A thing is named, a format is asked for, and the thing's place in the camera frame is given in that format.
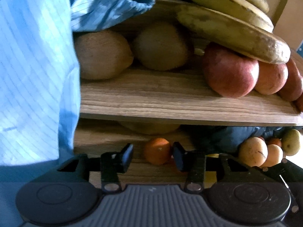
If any light blue garment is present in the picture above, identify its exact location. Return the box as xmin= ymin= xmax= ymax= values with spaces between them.
xmin=1 ymin=0 xmax=155 ymax=166

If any brown kiwi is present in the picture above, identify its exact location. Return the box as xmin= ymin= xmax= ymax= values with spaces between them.
xmin=134 ymin=22 xmax=189 ymax=71
xmin=74 ymin=30 xmax=134 ymax=80

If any brown kiwi left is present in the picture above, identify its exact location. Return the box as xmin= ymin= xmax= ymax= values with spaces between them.
xmin=74 ymin=30 xmax=134 ymax=80

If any pale red apple leftmost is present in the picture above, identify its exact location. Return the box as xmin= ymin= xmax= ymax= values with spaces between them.
xmin=202 ymin=43 xmax=259 ymax=98

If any yellow green pear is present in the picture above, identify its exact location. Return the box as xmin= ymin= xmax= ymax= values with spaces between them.
xmin=281 ymin=129 xmax=302 ymax=156

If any tan round fruit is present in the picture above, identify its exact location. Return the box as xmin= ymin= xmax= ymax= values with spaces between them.
xmin=260 ymin=145 xmax=283 ymax=168
xmin=238 ymin=137 xmax=268 ymax=166

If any yellow middle banana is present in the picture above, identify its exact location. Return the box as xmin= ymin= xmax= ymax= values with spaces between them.
xmin=192 ymin=0 xmax=274 ymax=32

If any red apple rightmost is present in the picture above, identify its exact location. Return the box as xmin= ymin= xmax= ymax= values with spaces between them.
xmin=293 ymin=93 xmax=303 ymax=113

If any spotted bottom banana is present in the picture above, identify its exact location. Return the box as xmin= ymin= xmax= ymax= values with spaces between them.
xmin=175 ymin=4 xmax=291 ymax=64

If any small orange tangerine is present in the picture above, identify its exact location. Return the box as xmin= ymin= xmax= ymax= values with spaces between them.
xmin=266 ymin=137 xmax=282 ymax=147
xmin=143 ymin=138 xmax=171 ymax=166

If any wooden curved shelf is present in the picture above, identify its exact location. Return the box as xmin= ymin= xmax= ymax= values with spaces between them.
xmin=80 ymin=69 xmax=302 ymax=127

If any dark blue cloth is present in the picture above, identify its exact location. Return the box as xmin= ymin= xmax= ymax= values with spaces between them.
xmin=181 ymin=125 xmax=302 ymax=154

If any brown kiwi right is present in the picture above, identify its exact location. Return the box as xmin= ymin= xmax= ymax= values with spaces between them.
xmin=134 ymin=22 xmax=189 ymax=71

